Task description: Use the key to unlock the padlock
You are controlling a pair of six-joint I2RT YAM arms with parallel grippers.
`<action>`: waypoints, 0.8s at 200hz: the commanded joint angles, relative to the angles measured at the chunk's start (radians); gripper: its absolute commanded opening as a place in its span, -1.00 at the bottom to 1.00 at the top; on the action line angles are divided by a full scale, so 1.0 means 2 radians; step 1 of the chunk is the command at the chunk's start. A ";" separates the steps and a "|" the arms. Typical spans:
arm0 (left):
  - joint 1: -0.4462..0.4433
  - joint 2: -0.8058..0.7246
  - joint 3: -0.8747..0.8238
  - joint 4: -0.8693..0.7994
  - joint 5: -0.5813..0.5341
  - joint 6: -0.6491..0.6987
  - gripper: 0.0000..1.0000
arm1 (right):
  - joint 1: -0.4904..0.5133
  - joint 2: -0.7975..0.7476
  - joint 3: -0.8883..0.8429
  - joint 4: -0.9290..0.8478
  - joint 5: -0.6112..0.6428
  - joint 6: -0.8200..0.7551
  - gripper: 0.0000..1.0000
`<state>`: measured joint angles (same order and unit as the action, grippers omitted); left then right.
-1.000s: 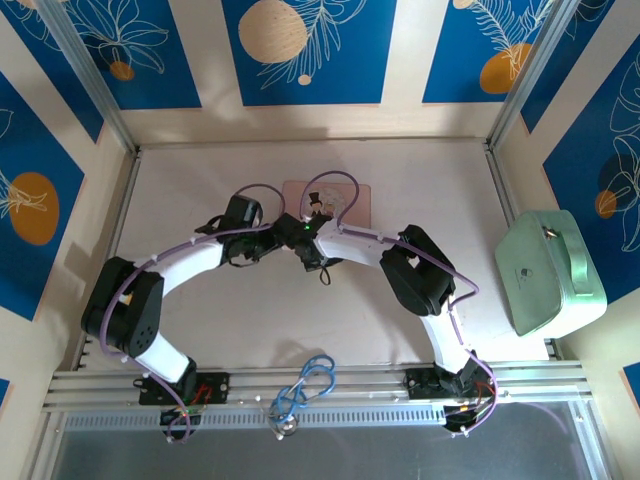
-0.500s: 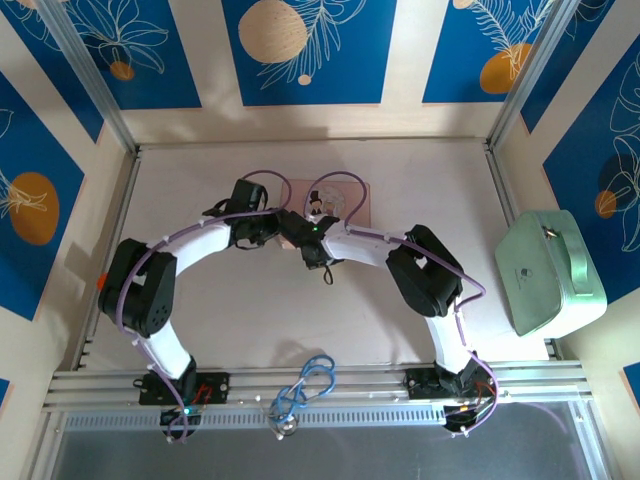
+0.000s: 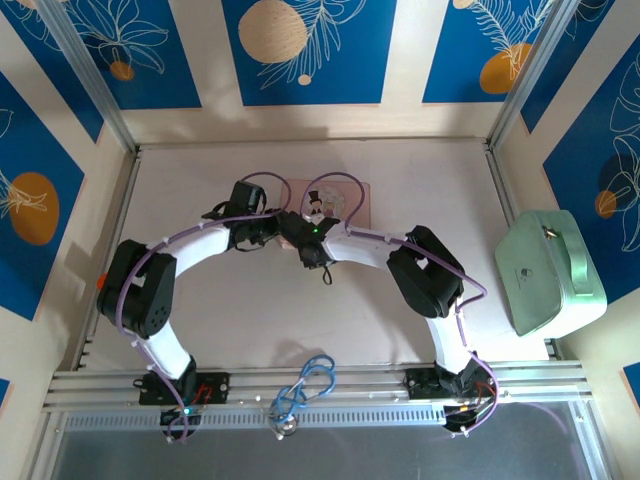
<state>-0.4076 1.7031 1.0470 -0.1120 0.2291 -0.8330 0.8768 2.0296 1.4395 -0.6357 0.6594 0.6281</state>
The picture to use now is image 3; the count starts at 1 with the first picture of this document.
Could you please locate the aluminium frame cross rail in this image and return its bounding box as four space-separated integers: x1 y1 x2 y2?
41 360 597 410

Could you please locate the small black controller board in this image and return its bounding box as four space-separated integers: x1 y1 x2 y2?
441 401 490 432
158 403 202 427

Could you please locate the pale green carrying case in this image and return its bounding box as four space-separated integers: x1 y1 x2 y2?
493 209 609 338

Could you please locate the grey slotted cable duct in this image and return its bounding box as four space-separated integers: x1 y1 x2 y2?
58 405 577 432

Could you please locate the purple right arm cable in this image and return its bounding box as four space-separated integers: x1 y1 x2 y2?
308 171 502 437

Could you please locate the blue coiled cable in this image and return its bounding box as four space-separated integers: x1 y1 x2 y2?
266 353 336 432

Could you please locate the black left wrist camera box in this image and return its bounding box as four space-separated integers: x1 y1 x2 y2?
228 180 269 217

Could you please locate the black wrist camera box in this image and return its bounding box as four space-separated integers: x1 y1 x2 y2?
228 180 269 217
299 217 336 242

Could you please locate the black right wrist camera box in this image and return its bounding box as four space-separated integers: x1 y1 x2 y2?
299 217 336 242

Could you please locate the aluminium frame post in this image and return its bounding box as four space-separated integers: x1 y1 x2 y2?
36 0 140 154
485 0 577 151

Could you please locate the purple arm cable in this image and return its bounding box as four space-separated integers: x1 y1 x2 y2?
308 171 502 437
113 171 296 445

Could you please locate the pink box with cartoon picture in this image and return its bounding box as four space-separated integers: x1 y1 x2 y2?
278 178 373 251

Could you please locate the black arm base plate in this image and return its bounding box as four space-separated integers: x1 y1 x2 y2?
138 370 232 406
405 366 495 402

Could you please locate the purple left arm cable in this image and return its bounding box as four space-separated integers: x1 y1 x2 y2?
113 171 296 445

